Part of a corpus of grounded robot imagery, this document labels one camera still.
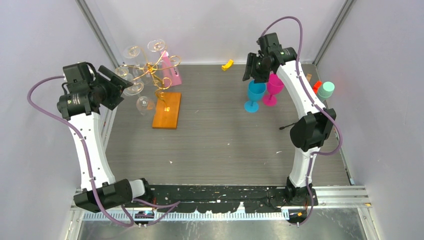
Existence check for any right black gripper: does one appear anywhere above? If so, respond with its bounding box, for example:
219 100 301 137
241 52 271 84

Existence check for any blue wine glass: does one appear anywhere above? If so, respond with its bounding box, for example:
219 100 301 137
244 80 267 113

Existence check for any pink wine glass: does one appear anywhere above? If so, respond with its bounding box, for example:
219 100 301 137
262 73 285 107

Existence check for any clear wine glass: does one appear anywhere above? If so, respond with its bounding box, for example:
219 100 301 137
136 96 156 116
123 45 151 85
147 39 167 54
114 66 145 96

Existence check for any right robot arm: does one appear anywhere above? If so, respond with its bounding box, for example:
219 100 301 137
243 33 336 205

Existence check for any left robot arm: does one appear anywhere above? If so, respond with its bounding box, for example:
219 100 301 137
57 61 154 213

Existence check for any clear wine glass top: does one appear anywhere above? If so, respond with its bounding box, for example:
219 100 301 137
147 39 167 54

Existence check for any orange wooden rack base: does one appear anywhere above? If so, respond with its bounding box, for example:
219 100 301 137
152 92 182 130

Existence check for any yellow toy piece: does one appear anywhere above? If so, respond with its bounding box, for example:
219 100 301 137
221 59 234 72

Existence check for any tan wooden block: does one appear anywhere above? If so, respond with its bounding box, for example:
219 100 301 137
306 73 312 82

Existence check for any red toy piece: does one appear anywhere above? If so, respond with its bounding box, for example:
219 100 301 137
312 80 323 94

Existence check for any mint green cylinder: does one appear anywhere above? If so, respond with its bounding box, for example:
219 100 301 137
316 81 335 102

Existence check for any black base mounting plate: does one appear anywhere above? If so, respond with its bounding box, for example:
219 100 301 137
136 184 318 214

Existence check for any gold wire glass rack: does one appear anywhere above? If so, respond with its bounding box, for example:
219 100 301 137
119 44 181 100

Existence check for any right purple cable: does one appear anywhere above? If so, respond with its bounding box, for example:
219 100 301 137
260 15 343 227

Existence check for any purple cable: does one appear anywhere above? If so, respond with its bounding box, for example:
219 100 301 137
26 75 181 228
260 15 343 227

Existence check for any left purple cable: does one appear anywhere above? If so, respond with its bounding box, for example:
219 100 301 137
26 75 181 228

